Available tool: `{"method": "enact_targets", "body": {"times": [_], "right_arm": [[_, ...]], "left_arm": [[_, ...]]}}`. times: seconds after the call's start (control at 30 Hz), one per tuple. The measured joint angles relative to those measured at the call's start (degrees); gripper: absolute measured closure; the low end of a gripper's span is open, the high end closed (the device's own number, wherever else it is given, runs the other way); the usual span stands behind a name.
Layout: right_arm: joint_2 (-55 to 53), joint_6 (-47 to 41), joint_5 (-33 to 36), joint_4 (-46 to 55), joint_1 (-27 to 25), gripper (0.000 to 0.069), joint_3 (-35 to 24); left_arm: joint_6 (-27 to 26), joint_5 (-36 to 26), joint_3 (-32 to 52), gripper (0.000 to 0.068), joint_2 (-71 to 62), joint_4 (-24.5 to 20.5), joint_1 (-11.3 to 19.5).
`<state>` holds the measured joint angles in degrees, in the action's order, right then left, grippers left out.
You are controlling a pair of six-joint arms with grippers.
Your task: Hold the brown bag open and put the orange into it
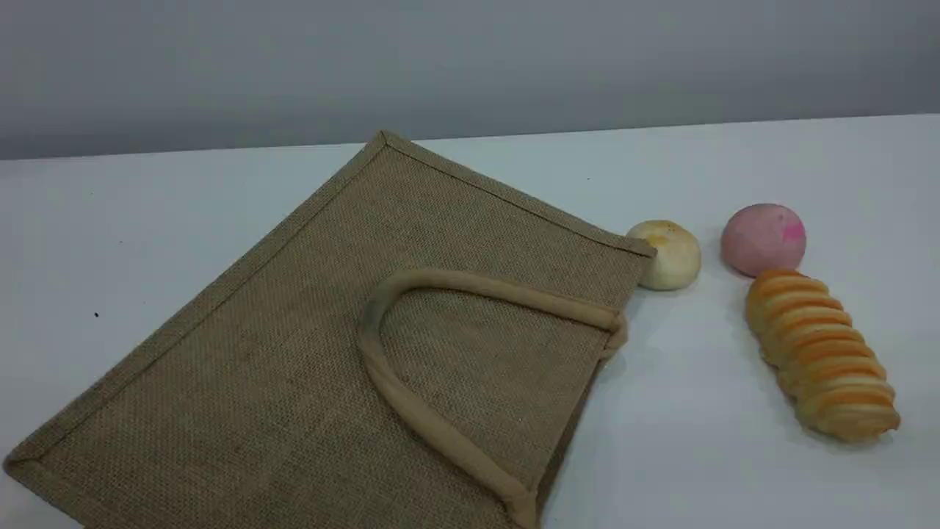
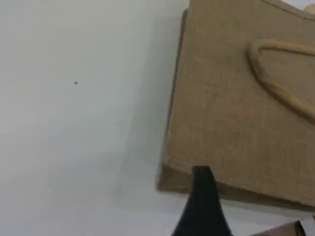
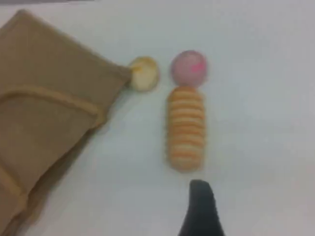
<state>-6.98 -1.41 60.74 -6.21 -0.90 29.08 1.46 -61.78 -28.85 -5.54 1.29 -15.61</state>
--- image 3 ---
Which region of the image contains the pink round bun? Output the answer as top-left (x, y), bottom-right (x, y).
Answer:
top-left (169, 50), bottom-right (207, 88)

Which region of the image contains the brown jute bag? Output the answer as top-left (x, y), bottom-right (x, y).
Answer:
top-left (0, 9), bottom-right (132, 236)

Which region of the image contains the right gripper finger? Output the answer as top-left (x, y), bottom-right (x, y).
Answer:
top-left (177, 179), bottom-right (225, 236)

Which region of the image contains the golden spiral bread roll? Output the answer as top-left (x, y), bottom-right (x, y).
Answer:
top-left (166, 86), bottom-right (206, 173)

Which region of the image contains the cream round bun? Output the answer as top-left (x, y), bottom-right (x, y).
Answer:
top-left (127, 56), bottom-right (160, 92)

